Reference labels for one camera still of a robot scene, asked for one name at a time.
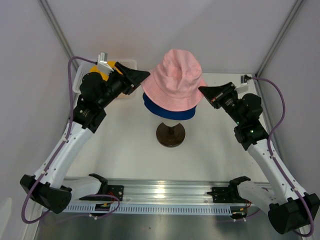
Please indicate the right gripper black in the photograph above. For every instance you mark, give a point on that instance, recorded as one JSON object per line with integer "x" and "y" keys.
{"x": 211, "y": 93}

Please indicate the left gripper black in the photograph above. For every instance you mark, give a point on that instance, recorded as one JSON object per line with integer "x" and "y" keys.
{"x": 137, "y": 77}

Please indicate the blue bucket hat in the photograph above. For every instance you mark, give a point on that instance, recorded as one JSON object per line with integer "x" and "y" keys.
{"x": 167, "y": 114}

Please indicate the pink bucket hat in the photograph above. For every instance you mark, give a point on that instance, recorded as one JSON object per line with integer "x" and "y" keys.
{"x": 174, "y": 83}

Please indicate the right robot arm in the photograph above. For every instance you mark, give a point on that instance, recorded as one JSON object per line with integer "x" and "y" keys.
{"x": 289, "y": 207}

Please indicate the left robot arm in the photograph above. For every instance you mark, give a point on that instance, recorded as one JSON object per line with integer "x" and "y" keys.
{"x": 45, "y": 186}

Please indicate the yellow bucket hat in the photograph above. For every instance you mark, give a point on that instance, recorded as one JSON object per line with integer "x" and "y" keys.
{"x": 105, "y": 77}

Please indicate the white perforated plastic basket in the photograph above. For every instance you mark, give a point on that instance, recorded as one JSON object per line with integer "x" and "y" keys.
{"x": 84, "y": 68}

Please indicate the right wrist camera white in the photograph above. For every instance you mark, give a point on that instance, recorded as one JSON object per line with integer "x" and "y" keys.
{"x": 244, "y": 84}

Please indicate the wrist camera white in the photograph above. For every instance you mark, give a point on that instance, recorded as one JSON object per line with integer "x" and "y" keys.
{"x": 102, "y": 63}
{"x": 244, "y": 84}

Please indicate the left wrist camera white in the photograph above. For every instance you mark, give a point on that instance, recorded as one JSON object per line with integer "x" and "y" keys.
{"x": 102, "y": 63}

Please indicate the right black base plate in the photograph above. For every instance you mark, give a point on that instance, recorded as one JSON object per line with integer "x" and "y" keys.
{"x": 229, "y": 194}

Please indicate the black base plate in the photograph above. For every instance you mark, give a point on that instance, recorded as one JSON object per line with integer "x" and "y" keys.
{"x": 113, "y": 190}
{"x": 229, "y": 194}

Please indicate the aluminium mounting rail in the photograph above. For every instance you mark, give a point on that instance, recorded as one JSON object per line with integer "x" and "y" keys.
{"x": 178, "y": 192}

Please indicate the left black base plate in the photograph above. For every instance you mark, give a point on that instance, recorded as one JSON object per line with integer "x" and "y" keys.
{"x": 113, "y": 190}

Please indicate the right aluminium frame post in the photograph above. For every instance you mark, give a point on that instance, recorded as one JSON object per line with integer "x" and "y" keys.
{"x": 285, "y": 27}

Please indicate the white slotted cable duct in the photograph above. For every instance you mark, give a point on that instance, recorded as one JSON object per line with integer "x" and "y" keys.
{"x": 151, "y": 209}

